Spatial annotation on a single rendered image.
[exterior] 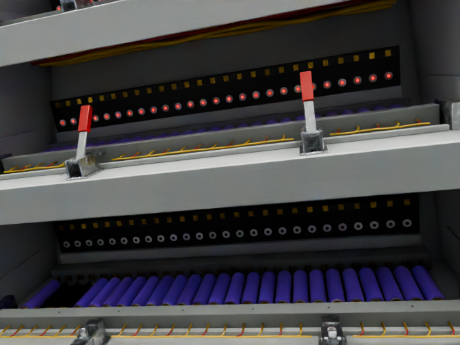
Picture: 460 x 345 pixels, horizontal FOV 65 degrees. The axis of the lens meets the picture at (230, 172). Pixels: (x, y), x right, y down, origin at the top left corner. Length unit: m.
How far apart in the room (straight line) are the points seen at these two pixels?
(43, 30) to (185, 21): 0.18
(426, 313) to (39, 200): 0.43
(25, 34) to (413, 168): 0.47
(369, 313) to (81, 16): 0.46
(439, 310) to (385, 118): 0.20
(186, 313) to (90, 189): 0.18
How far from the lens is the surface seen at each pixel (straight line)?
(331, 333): 0.39
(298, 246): 0.53
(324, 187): 0.37
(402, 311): 0.42
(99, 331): 0.48
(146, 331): 0.47
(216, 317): 0.44
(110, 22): 0.48
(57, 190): 0.46
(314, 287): 0.46
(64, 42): 0.51
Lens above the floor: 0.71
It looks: 6 degrees up
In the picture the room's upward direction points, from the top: 4 degrees counter-clockwise
